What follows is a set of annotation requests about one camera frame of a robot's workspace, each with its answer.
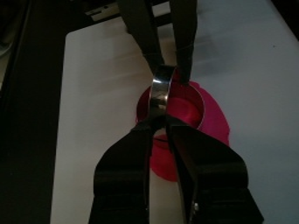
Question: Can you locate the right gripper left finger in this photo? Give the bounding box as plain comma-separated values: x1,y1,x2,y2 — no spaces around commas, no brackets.
88,114,167,224

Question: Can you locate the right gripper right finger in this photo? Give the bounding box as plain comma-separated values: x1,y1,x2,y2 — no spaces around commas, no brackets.
163,114,267,224

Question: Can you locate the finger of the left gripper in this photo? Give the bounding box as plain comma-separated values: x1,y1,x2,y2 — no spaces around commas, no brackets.
116,0,166,73
168,0,199,83

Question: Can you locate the round metal dough cutter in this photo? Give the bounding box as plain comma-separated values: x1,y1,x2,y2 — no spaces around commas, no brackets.
135,64,207,132

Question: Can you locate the white cutting board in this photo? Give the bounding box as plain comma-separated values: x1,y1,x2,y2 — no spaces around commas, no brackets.
49,0,299,224

